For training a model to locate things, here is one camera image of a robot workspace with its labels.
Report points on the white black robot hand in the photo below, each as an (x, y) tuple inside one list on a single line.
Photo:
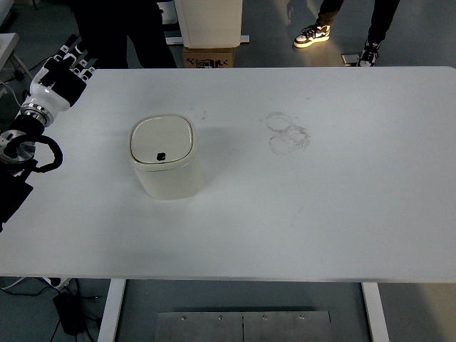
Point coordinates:
[(64, 76)]

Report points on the cream push-lid trash can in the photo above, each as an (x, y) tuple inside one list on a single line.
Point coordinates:
[(163, 152)]

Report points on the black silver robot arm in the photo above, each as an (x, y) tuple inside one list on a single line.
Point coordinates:
[(24, 148)]

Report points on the person in black clothes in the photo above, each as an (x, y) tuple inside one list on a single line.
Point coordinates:
[(105, 27)]

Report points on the white side table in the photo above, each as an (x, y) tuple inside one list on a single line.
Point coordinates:
[(8, 42)]

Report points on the white flat base bar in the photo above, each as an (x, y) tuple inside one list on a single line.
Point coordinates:
[(212, 41)]

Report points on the brown cardboard box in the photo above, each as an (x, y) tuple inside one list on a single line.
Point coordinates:
[(208, 57)]

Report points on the white appliance on box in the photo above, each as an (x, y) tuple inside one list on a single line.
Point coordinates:
[(201, 18)]

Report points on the white black left sneaker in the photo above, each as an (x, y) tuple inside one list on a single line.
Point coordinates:
[(312, 34)]

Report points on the white black sneaker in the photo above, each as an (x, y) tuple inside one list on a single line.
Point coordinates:
[(312, 34), (369, 54)]

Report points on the black power adapter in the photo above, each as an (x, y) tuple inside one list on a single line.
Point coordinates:
[(70, 312)]

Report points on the left white table leg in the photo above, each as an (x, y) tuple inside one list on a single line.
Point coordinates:
[(112, 310)]

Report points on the white table leg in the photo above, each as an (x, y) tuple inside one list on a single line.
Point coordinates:
[(374, 311), (112, 310)]

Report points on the white black right sneaker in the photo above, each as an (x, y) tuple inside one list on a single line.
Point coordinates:
[(369, 54)]

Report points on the person in dark trousers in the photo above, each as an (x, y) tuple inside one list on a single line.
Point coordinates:
[(381, 16)]

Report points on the grey metal floor plate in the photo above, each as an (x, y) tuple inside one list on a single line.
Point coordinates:
[(244, 326)]

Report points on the right white table leg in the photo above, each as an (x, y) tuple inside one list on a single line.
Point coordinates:
[(374, 311)]

